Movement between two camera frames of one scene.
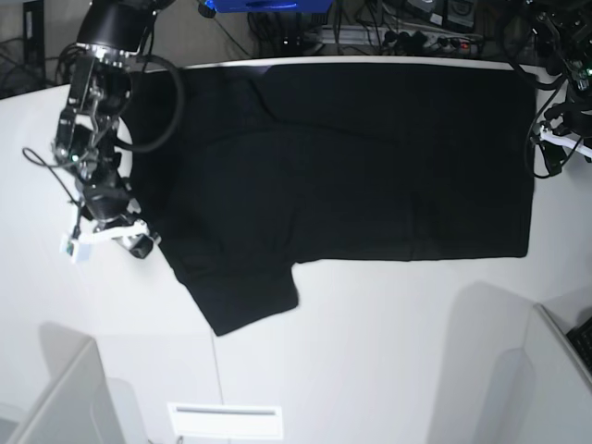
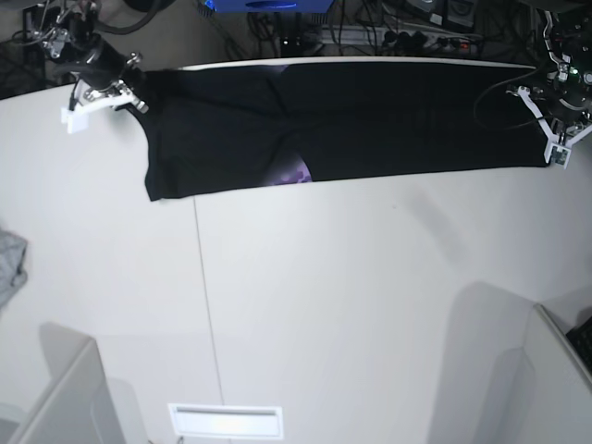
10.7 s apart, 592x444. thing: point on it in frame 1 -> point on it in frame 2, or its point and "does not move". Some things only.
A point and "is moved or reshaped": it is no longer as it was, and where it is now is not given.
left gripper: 108,199 -> 100,66
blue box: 261,6 does not move
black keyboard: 581,338 does not move
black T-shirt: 251,169 is moved or reshaped
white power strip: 396,37 does not move
